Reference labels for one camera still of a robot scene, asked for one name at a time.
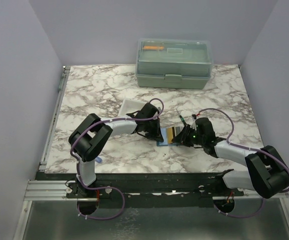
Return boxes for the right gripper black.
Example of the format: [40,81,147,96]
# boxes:
[172,123,206,147]

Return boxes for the black stripe grey card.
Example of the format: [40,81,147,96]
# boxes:
[174,126,183,136]

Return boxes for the blue leather card holder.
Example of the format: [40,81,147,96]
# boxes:
[156,128,178,147]

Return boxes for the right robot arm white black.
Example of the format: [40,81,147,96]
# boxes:
[172,117,289,199]

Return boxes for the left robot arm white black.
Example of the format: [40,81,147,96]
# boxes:
[67,98,165,198]

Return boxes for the white plastic card tray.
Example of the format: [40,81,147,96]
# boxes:
[117,98,146,117]

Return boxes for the small green black screwdriver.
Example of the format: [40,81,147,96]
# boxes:
[176,109,187,126]

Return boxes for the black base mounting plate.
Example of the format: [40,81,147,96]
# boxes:
[66,172,243,208]

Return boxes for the green plastic toolbox clear lid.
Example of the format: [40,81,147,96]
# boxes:
[135,38,214,90]

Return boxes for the orange tool inside toolbox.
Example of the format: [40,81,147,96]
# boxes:
[142,45,165,51]

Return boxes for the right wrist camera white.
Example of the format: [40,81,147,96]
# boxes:
[191,119,197,131]

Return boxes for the blue red handled screwdriver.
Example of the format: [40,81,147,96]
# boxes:
[95,157,102,163]

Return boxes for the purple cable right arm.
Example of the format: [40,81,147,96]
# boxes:
[191,107,289,219]

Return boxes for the aluminium rail frame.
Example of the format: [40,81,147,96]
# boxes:
[15,64,289,240]

